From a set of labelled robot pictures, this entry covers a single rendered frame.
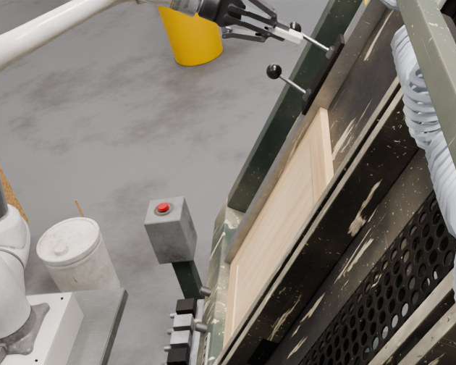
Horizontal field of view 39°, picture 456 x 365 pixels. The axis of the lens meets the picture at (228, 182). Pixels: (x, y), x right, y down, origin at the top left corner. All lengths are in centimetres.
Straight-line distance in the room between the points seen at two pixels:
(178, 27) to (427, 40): 454
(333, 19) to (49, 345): 116
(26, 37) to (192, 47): 356
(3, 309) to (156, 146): 251
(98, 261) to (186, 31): 238
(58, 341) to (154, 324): 114
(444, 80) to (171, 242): 173
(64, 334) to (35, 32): 90
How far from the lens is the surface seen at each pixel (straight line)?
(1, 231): 196
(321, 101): 155
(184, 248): 210
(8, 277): 187
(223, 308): 175
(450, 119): 38
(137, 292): 323
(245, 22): 148
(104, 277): 314
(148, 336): 301
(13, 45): 153
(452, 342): 69
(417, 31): 48
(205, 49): 505
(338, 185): 108
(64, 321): 200
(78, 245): 304
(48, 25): 155
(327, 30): 173
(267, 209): 167
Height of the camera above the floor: 215
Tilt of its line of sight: 35 degrees down
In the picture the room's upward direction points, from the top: 15 degrees counter-clockwise
